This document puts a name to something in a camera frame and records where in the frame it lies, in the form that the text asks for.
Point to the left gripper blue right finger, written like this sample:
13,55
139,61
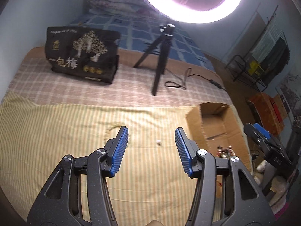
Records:
242,202

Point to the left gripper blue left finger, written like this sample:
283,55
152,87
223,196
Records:
59,201

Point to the pile of jewelry in box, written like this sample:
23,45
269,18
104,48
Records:
225,153

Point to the plush toy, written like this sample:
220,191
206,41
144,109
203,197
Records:
262,173

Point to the orange covered furniture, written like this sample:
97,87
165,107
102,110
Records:
268,111

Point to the brown cardboard box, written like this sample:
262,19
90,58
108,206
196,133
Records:
215,124

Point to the yellow striped cloth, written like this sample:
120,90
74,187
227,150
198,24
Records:
151,183

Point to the yellow box on rack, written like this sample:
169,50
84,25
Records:
255,69

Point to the dark hanging clothes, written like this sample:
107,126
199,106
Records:
275,61

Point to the black clothes rack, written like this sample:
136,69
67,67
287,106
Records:
238,65

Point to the striped white towel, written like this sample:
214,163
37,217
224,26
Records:
267,40

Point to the black snack bag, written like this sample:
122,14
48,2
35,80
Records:
83,52

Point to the black tripod stand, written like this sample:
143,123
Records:
165,41

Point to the blue patterned blanket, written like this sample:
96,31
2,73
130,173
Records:
138,33

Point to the wall painting scroll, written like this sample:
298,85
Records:
289,88

